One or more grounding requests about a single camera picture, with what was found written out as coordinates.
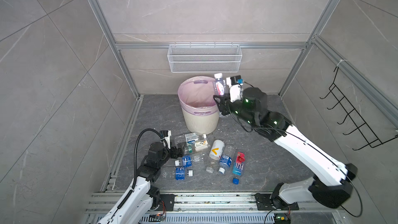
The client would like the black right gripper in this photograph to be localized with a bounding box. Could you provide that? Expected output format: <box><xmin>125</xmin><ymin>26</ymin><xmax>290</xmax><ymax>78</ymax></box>
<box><xmin>215</xmin><ymin>92</ymin><xmax>259</xmax><ymax>129</ymax></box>

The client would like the cream ribbed waste bin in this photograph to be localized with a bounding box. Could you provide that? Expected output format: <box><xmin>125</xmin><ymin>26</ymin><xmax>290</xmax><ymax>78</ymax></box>
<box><xmin>177</xmin><ymin>76</ymin><xmax>219</xmax><ymax>135</ymax></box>

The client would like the clear bottle white barcode label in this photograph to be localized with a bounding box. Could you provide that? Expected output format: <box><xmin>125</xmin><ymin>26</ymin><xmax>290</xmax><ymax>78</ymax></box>
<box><xmin>174</xmin><ymin>132</ymin><xmax>199</xmax><ymax>144</ymax></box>

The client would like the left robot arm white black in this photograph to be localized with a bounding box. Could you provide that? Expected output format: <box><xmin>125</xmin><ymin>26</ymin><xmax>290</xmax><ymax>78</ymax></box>
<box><xmin>97</xmin><ymin>142</ymin><xmax>185</xmax><ymax>224</ymax></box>

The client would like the blue Fiji water bottle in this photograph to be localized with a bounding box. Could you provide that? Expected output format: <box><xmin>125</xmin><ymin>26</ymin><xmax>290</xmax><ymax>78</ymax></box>
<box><xmin>232</xmin><ymin>152</ymin><xmax>246</xmax><ymax>177</ymax></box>

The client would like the white bottle orange logo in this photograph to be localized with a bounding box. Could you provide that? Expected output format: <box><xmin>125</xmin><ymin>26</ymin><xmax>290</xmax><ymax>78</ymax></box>
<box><xmin>209</xmin><ymin>140</ymin><xmax>225</xmax><ymax>161</ymax></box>

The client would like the white wire mesh basket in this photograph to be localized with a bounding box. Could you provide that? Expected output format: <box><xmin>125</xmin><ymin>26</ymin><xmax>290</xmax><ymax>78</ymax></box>
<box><xmin>167</xmin><ymin>44</ymin><xmax>243</xmax><ymax>73</ymax></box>

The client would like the clear bottle blue label upright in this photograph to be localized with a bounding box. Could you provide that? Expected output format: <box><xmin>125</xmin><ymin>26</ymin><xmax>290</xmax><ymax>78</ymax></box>
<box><xmin>218</xmin><ymin>145</ymin><xmax>236</xmax><ymax>175</ymax></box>

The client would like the clear bottle purple label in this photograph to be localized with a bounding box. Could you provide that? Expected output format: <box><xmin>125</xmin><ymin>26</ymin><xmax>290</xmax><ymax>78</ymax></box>
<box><xmin>213</xmin><ymin>73</ymin><xmax>226</xmax><ymax>96</ymax></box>

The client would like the crushed bottle blue label lower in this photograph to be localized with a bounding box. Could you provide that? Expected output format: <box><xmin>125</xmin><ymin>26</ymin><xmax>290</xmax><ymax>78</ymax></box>
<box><xmin>161</xmin><ymin>167</ymin><xmax>193</xmax><ymax>180</ymax></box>

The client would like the aluminium rail base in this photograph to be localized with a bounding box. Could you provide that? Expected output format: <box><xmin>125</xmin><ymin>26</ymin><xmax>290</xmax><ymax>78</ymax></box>
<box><xmin>82</xmin><ymin>192</ymin><xmax>350</xmax><ymax>224</ymax></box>

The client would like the pink bin liner bag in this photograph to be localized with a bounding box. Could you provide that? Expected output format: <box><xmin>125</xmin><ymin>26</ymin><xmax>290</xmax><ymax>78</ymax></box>
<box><xmin>177</xmin><ymin>76</ymin><xmax>219</xmax><ymax>116</ymax></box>

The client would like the black wire hook rack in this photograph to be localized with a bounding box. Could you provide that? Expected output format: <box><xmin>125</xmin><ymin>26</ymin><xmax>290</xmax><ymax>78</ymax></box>
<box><xmin>320</xmin><ymin>66</ymin><xmax>398</xmax><ymax>151</ymax></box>

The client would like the black corrugated cable hose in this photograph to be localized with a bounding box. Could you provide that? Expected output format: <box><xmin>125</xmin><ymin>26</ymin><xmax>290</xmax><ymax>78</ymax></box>
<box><xmin>133</xmin><ymin>128</ymin><xmax>162</xmax><ymax>189</ymax></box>

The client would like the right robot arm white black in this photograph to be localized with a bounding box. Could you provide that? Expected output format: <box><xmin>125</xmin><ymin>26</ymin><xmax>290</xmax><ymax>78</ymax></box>
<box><xmin>213</xmin><ymin>87</ymin><xmax>358</xmax><ymax>209</ymax></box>

